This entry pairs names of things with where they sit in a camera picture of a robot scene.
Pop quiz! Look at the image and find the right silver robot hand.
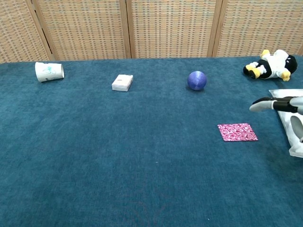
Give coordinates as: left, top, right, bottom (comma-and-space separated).
249, 96, 303, 143

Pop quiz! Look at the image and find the white pillow in plastic bag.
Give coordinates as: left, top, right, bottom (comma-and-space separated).
268, 89, 303, 158

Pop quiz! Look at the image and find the black white plush toy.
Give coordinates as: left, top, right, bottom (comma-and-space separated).
243, 49, 298, 82

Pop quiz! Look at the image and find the blue ribbed ball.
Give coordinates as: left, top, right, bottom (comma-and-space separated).
187, 70, 207, 92

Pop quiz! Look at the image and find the woven bamboo folding screen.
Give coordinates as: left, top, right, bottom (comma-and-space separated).
0, 0, 303, 64

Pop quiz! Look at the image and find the pink tissue pack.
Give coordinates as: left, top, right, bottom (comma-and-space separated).
111, 74, 134, 92

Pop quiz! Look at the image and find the white printed paper cup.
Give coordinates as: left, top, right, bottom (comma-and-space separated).
35, 61, 65, 83

